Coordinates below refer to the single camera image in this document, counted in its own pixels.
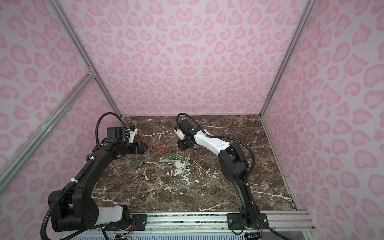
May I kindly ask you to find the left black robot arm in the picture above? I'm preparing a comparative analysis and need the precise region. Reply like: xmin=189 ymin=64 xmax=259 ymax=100
xmin=40 ymin=127 xmax=148 ymax=240

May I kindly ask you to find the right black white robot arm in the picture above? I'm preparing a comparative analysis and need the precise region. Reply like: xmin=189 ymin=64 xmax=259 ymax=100
xmin=174 ymin=113 xmax=269 ymax=229

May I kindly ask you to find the green pen vertical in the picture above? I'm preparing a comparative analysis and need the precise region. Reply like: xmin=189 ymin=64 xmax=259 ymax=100
xmin=182 ymin=157 xmax=191 ymax=177

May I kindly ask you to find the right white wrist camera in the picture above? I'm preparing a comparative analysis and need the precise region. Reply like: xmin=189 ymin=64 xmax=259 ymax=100
xmin=174 ymin=126 xmax=185 ymax=140

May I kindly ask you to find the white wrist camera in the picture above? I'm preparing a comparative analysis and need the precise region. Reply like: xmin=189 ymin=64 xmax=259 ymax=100
xmin=126 ymin=126 xmax=138 ymax=144
xmin=174 ymin=126 xmax=185 ymax=140

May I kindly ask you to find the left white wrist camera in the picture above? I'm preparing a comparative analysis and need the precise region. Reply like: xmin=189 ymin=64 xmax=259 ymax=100
xmin=126 ymin=126 xmax=138 ymax=144

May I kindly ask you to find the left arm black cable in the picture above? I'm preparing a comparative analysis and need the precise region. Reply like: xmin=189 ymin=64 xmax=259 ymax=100
xmin=40 ymin=111 xmax=128 ymax=240

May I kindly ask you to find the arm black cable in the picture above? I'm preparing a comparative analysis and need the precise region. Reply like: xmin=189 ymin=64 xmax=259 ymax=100
xmin=176 ymin=112 xmax=293 ymax=240
xmin=40 ymin=111 xmax=128 ymax=240

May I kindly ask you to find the diagonal aluminium frame bar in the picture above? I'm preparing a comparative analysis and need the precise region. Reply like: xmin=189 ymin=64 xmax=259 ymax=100
xmin=1 ymin=71 xmax=94 ymax=193

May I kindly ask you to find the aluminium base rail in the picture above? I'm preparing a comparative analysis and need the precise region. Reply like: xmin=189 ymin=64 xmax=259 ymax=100
xmin=75 ymin=211 xmax=319 ymax=240

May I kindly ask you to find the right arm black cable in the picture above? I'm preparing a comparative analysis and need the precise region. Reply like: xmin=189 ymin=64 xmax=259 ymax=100
xmin=176 ymin=112 xmax=293 ymax=240

